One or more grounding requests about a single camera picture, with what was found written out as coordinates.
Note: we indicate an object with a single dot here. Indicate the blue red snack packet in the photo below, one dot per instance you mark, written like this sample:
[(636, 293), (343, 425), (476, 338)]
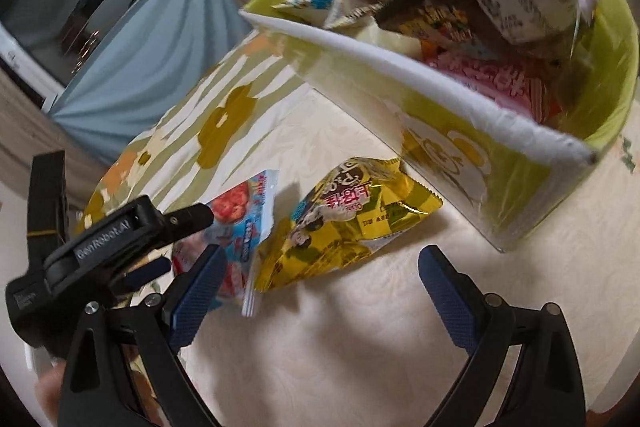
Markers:
[(240, 207)]

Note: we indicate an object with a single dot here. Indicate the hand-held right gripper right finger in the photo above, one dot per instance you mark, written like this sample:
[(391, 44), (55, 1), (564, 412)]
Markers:
[(447, 302)]

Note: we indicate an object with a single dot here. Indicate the cream embossed tablecloth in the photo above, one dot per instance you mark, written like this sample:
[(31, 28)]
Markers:
[(350, 347)]

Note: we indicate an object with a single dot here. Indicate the yellow snack packet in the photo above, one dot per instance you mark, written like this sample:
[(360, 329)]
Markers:
[(340, 227)]

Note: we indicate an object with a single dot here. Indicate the pink strawberry snack packet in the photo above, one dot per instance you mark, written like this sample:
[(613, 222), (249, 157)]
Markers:
[(480, 82)]

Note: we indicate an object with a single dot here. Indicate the green striped flowered blanket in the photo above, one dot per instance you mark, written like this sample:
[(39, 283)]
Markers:
[(225, 117)]

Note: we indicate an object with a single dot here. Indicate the green cardboard box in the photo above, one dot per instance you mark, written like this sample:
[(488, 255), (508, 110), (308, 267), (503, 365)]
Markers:
[(450, 142)]

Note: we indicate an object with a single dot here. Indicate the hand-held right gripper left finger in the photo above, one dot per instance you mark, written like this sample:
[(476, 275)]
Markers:
[(200, 292)]

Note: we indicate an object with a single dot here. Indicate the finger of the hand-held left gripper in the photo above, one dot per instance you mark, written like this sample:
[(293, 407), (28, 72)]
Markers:
[(190, 219), (147, 272)]

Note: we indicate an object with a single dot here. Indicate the light blue cloth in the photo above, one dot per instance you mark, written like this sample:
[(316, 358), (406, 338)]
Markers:
[(150, 67)]

